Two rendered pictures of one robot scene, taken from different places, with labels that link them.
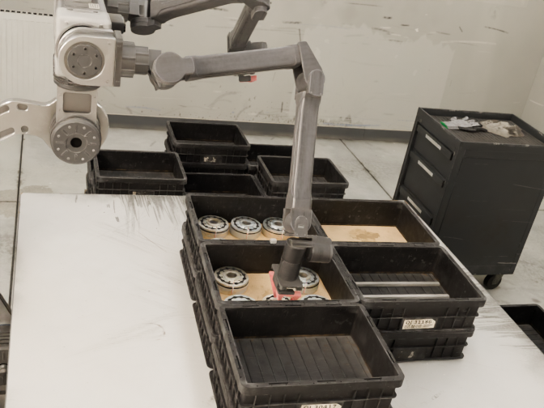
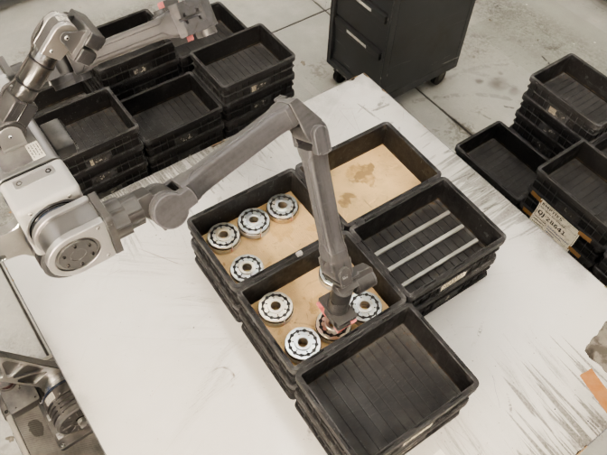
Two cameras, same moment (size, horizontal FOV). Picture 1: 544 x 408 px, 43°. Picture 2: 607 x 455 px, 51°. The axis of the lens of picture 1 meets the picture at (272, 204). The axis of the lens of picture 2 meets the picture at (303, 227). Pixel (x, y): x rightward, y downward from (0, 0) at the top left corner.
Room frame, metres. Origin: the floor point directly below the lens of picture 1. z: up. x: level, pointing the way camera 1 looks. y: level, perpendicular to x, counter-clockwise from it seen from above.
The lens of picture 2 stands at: (0.79, 0.28, 2.51)
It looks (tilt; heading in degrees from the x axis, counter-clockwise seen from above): 54 degrees down; 342
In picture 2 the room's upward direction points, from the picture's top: 3 degrees clockwise
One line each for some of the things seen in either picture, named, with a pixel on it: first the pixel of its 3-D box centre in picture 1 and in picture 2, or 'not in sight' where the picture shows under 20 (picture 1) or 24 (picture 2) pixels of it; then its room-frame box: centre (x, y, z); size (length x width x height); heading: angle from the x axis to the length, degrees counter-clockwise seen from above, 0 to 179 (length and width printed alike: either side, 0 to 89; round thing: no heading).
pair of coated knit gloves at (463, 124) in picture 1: (461, 122); not in sight; (3.44, -0.89, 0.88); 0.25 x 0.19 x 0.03; 111
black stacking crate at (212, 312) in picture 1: (274, 289); (321, 305); (1.63, -0.05, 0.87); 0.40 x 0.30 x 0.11; 109
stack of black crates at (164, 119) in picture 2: (216, 217); (173, 132); (2.98, 0.26, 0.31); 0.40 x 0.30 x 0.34; 111
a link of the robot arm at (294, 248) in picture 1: (296, 250); (343, 291); (1.57, -0.09, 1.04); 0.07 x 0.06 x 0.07; 109
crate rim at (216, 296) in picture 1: (277, 274); (322, 297); (1.63, -0.05, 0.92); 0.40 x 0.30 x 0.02; 109
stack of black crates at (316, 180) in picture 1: (294, 209); (245, 90); (3.12, -0.12, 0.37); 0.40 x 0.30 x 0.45; 111
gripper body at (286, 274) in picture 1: (289, 269); (338, 303); (1.57, -0.08, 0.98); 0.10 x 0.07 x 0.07; 19
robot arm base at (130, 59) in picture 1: (130, 59); (120, 216); (1.63, 0.41, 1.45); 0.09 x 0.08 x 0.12; 21
